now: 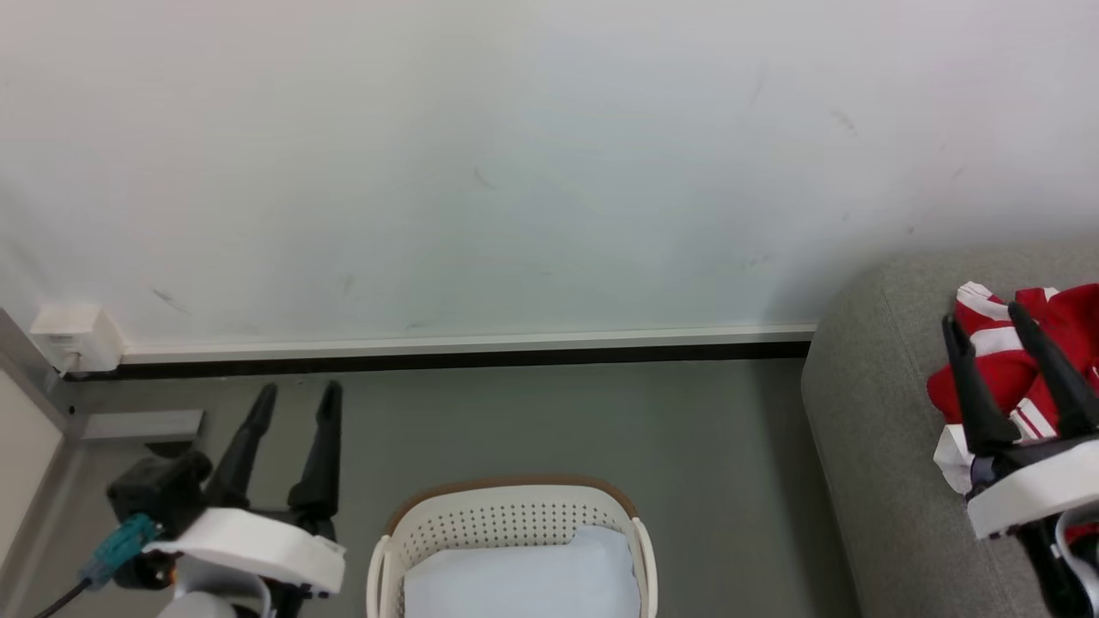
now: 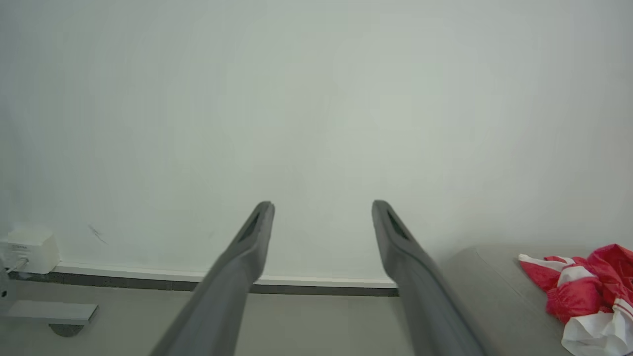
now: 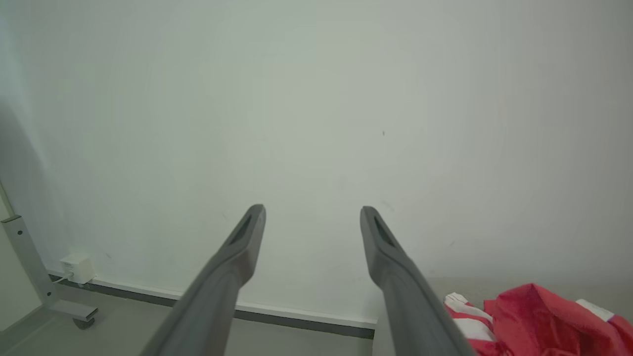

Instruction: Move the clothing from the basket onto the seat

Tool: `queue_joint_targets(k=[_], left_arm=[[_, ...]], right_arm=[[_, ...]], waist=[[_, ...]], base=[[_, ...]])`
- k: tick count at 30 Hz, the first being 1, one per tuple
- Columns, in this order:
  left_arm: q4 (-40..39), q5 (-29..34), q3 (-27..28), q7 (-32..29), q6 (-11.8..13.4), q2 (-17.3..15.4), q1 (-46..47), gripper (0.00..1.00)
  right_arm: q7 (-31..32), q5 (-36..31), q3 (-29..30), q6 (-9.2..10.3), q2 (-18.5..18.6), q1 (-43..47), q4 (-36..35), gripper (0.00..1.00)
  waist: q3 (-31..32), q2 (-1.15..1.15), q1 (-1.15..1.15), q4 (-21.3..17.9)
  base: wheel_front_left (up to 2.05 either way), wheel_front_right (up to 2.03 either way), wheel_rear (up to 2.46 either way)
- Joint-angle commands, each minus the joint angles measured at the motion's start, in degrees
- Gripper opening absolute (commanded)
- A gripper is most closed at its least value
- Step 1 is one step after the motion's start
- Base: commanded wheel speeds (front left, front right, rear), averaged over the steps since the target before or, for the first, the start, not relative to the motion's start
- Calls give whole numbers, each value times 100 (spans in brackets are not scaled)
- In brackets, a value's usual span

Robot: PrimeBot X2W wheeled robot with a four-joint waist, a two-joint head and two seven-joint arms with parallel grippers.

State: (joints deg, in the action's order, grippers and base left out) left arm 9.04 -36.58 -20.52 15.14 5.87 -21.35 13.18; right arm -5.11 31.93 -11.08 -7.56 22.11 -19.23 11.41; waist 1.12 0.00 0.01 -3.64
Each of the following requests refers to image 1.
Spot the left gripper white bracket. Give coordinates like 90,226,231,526
142,382,346,615

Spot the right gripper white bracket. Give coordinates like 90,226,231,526
942,302,1099,540

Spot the red white-striped garment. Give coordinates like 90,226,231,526
927,282,1099,546

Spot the white woven-rim laundry basket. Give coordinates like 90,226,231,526
367,476,659,618

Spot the grey fabric sofa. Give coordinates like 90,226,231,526
801,245,1099,618

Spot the black baseboard strip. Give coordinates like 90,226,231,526
64,341,812,383

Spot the white cloth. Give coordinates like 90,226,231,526
404,525,641,618

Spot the grey metal bracket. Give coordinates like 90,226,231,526
82,409,205,443

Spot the white wall cable duct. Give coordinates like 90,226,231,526
120,324,817,366

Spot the white wall socket box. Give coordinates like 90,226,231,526
30,302,124,374

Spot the grey metal frame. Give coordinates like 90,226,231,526
0,307,87,602

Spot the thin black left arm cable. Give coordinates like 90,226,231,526
34,577,97,618

